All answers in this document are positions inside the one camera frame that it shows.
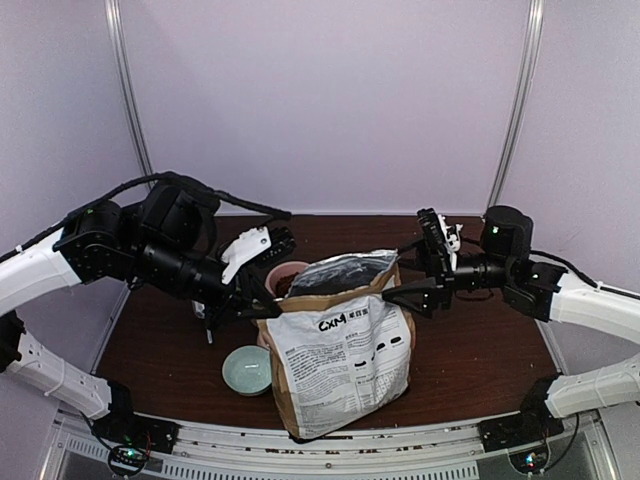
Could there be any metal food scoop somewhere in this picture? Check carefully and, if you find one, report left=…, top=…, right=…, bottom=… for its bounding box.
left=192, top=301, right=214, bottom=345

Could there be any black braided left cable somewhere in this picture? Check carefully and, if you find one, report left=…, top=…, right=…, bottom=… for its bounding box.
left=0, top=171, right=294, bottom=264

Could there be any circuit board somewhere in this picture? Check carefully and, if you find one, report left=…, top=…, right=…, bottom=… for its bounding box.
left=107, top=445, right=149, bottom=477
left=509, top=447, right=550, bottom=475

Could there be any left circuit board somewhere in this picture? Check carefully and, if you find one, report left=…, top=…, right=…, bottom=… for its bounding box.
left=107, top=445, right=149, bottom=477

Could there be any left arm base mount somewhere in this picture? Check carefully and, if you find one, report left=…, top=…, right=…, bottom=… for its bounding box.
left=92, top=413, right=179, bottom=454

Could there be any pink double pet feeder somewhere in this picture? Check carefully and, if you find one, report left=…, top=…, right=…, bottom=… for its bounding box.
left=265, top=261, right=309, bottom=298

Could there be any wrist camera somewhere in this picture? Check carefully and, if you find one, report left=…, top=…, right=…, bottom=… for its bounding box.
left=220, top=226, right=296, bottom=285
left=417, top=208, right=463, bottom=273

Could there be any aluminium post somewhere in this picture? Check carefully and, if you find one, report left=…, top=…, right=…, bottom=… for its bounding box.
left=485, top=0, right=545, bottom=209
left=104, top=0, right=154, bottom=175

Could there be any brown kibble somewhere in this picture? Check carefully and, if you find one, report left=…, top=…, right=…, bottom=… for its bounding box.
left=274, top=273, right=297, bottom=297

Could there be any left rear aluminium post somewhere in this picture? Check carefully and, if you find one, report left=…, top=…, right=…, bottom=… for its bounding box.
left=104, top=0, right=154, bottom=175

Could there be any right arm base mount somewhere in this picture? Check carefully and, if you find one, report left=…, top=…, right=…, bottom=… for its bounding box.
left=478, top=411, right=564, bottom=452

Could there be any right rear aluminium post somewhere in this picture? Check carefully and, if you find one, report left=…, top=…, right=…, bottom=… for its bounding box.
left=485, top=0, right=545, bottom=209

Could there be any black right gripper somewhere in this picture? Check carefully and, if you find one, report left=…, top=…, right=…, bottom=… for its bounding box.
left=380, top=233, right=514, bottom=321

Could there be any left aluminium table rail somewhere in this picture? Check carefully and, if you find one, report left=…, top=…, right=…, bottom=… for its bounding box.
left=54, top=289, right=134, bottom=426

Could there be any front aluminium table rail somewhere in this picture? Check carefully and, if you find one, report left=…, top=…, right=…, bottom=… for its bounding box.
left=49, top=394, right=601, bottom=480

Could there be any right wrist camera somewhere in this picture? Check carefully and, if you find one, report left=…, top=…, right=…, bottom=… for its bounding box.
left=417, top=208, right=463, bottom=273

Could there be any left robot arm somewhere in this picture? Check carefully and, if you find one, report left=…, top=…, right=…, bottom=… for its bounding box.
left=1, top=171, right=294, bottom=444

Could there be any light green ceramic bowl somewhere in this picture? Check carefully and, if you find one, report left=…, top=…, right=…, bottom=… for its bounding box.
left=221, top=345, right=272, bottom=397

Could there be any right circuit board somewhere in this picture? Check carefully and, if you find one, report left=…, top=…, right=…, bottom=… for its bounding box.
left=509, top=447, right=550, bottom=475

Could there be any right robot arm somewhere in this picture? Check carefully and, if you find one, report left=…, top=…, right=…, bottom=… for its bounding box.
left=382, top=205, right=639, bottom=442

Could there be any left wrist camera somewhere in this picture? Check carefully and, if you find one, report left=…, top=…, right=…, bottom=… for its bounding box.
left=220, top=226, right=296, bottom=285

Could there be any brown dog food bag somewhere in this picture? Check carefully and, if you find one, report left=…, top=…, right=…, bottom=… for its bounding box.
left=257, top=249, right=416, bottom=443

